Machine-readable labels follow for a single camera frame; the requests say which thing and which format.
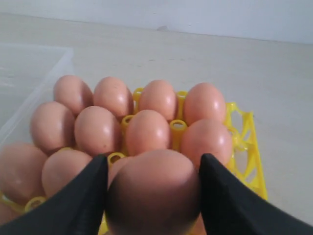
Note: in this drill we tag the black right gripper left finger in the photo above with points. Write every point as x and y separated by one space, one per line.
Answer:
77 209

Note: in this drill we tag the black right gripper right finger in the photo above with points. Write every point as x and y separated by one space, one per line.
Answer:
228 207

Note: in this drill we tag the brown egg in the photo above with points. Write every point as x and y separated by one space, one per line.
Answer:
147 130
21 167
159 95
204 101
206 136
7 214
97 131
155 193
114 95
61 167
52 127
73 92
115 168

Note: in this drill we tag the yellow plastic egg tray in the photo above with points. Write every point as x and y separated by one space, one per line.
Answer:
242 141

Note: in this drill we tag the clear plastic container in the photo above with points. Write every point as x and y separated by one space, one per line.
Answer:
27 77

